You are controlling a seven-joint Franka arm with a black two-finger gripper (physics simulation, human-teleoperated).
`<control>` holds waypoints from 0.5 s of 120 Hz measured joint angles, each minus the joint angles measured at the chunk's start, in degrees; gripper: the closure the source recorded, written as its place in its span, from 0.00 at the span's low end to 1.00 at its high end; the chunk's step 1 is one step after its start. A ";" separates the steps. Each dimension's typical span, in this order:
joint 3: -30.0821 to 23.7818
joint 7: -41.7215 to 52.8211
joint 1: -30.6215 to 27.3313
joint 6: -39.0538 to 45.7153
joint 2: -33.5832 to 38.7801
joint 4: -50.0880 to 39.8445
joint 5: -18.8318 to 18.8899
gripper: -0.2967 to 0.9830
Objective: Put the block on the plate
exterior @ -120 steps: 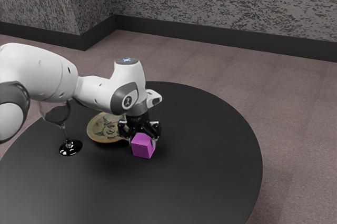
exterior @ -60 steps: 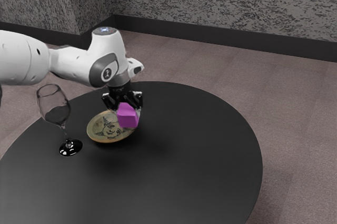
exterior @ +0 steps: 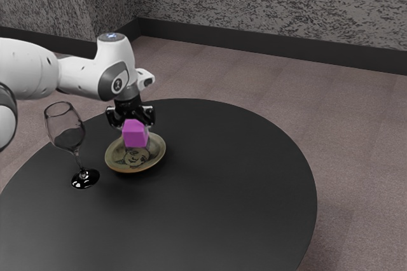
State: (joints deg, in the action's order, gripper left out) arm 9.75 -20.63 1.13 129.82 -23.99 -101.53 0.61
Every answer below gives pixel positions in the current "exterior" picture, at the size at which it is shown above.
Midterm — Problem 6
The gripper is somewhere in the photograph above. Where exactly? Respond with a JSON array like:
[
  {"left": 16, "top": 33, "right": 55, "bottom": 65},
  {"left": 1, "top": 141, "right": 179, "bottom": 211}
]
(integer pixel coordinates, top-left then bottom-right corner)
[{"left": 105, "top": 99, "right": 157, "bottom": 132}]

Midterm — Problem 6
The purple cube block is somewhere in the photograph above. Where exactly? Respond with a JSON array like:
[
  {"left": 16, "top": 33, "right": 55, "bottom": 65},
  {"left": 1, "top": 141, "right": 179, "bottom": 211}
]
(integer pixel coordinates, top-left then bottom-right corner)
[{"left": 121, "top": 118, "right": 150, "bottom": 149}]

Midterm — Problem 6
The olive plate with face drawing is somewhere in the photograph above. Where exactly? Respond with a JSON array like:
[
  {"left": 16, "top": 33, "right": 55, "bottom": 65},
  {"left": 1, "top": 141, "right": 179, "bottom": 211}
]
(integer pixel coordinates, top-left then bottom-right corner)
[{"left": 104, "top": 133, "right": 167, "bottom": 174}]

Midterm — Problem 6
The clear wine glass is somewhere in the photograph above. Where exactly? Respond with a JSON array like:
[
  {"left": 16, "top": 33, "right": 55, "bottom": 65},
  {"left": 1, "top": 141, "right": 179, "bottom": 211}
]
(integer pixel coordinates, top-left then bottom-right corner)
[{"left": 43, "top": 101, "right": 100, "bottom": 190}]

